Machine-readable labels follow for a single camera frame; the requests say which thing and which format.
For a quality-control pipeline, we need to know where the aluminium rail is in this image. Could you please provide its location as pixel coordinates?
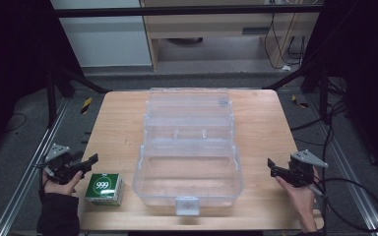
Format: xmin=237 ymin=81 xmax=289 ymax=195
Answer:
xmin=0 ymin=97 xmax=72 ymax=236
xmin=303 ymin=94 xmax=378 ymax=236

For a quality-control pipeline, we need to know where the black crossbar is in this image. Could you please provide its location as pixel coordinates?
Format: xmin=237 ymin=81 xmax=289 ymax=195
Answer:
xmin=52 ymin=5 xmax=324 ymax=19

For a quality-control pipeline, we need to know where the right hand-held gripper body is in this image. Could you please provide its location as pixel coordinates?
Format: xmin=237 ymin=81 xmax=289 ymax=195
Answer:
xmin=282 ymin=148 xmax=329 ymax=189

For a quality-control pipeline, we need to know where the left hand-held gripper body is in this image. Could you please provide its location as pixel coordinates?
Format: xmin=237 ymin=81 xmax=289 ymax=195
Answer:
xmin=35 ymin=143 xmax=87 ymax=185

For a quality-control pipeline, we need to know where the person's right hand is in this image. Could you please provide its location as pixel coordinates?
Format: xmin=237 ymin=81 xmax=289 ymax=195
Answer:
xmin=274 ymin=166 xmax=320 ymax=221

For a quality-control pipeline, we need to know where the wooden cabinet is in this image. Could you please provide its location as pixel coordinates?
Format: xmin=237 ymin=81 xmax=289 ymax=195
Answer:
xmin=139 ymin=0 xmax=323 ymax=72

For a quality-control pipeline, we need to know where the white cabinet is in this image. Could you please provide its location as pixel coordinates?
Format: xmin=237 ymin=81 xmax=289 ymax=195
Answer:
xmin=49 ymin=0 xmax=154 ymax=69

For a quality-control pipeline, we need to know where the black metal stand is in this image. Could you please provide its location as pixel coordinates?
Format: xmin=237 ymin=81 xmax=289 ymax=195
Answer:
xmin=262 ymin=62 xmax=333 ymax=126
xmin=44 ymin=65 xmax=112 ymax=130

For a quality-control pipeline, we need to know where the black cable bundle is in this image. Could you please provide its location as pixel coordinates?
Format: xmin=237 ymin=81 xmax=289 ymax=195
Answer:
xmin=263 ymin=13 xmax=307 ymax=71

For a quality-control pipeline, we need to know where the person's left hand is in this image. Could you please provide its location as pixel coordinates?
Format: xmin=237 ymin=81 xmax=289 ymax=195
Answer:
xmin=41 ymin=169 xmax=84 ymax=197

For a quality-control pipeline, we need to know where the clear plastic storage box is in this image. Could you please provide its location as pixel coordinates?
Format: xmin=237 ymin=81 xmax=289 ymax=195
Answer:
xmin=131 ymin=87 xmax=245 ymax=217

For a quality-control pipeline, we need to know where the green and white medicine box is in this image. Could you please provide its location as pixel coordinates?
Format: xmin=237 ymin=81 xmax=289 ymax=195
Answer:
xmin=85 ymin=172 xmax=126 ymax=207

